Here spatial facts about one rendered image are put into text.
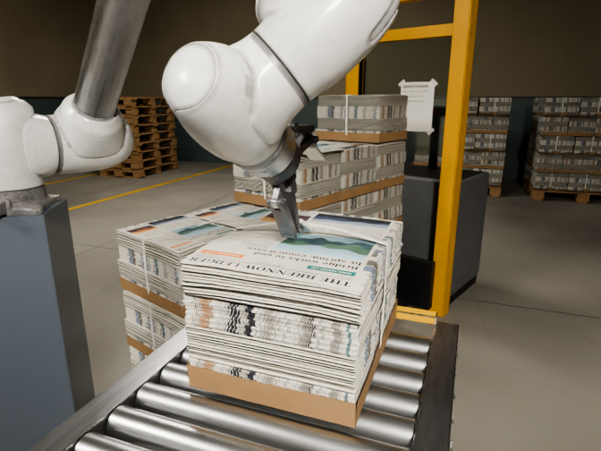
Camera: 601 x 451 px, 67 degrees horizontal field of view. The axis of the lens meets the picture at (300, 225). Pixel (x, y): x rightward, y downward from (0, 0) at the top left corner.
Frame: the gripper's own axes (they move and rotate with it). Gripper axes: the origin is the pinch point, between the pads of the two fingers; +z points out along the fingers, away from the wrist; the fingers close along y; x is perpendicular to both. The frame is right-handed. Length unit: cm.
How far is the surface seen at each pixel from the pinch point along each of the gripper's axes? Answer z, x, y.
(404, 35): 151, -15, -136
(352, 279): -14.4, 13.5, 16.1
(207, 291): -15.1, -8.4, 21.0
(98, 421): -16, -22, 43
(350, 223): 9.7, 5.9, 3.2
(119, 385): -9.1, -25.0, 39.0
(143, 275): 51, -72, 19
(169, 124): 565, -496, -263
